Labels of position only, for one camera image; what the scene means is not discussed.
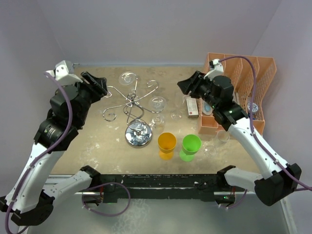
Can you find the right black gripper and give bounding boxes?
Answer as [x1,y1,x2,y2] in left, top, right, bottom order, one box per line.
[177,71,218,109]

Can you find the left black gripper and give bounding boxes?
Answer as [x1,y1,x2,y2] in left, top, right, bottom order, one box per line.
[64,72,106,127]

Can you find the clear wine glass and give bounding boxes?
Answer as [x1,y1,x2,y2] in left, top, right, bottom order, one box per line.
[149,96,167,134]
[118,71,137,85]
[204,130,230,158]

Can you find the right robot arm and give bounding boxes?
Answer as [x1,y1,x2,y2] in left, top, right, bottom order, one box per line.
[177,71,302,206]

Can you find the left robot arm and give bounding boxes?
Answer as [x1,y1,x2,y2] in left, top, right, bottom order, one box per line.
[0,72,108,227]

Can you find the chrome wine glass rack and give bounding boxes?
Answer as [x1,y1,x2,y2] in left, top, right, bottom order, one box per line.
[102,75,159,148]

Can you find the white red small box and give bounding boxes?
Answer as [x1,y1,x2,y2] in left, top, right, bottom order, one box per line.
[186,97,199,118]

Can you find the blue item in tray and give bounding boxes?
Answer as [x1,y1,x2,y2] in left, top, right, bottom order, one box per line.
[202,101,213,116]

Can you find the clear tall glass back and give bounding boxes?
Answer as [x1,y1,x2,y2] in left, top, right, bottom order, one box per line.
[170,92,185,120]

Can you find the orange desk file organizer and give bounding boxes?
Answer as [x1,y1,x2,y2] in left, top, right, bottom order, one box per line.
[198,56,276,135]

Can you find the green plastic goblet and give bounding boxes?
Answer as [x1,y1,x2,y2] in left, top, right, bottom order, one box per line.
[179,135,202,162]

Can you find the orange plastic goblet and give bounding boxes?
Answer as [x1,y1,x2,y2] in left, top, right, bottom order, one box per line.
[157,133,176,160]

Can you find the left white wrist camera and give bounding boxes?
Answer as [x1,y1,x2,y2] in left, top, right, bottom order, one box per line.
[46,60,83,86]

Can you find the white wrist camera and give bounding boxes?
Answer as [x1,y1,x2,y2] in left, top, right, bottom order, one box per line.
[204,59,224,81]
[46,60,83,86]

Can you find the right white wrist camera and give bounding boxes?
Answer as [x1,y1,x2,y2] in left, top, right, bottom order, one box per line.
[204,59,224,81]

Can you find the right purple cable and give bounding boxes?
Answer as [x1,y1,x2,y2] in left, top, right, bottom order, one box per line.
[219,56,312,191]

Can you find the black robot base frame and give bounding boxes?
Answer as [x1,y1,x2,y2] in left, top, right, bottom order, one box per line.
[82,174,243,205]

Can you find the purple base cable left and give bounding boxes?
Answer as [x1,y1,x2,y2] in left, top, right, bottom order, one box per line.
[81,180,133,217]

